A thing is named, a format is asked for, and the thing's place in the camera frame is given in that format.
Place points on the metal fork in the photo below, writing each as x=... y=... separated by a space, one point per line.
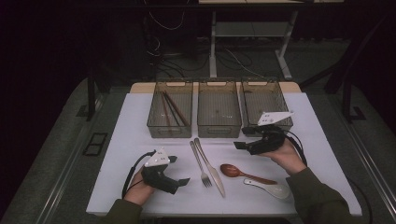
x=207 y=180

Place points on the metal floor rail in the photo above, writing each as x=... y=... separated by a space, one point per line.
x=54 y=199
x=373 y=165

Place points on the brown wooden spoon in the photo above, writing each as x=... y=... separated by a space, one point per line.
x=229 y=170

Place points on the white metal desk frame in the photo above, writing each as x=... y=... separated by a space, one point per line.
x=213 y=46

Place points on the metal table knife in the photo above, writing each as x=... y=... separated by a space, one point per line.
x=220 y=186

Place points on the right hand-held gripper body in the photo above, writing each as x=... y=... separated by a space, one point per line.
x=267 y=141

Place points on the white table mat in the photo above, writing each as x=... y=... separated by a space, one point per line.
x=134 y=130

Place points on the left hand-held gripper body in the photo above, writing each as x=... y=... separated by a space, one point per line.
x=157 y=179

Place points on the person's left hand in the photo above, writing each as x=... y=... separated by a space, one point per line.
x=138 y=191

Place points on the black metal stand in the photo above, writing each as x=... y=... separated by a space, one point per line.
x=91 y=99
x=346 y=99

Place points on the black floor outlet frame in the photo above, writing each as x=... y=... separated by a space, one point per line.
x=93 y=144

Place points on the person's right hand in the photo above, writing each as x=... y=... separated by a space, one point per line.
x=286 y=158

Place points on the white ceramic spoon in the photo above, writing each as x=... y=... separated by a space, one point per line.
x=277 y=190

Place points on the black slanted stand leg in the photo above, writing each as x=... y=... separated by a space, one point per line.
x=336 y=81

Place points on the transparent grey plastic bin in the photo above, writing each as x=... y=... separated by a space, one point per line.
x=219 y=109
x=155 y=130
x=258 y=99

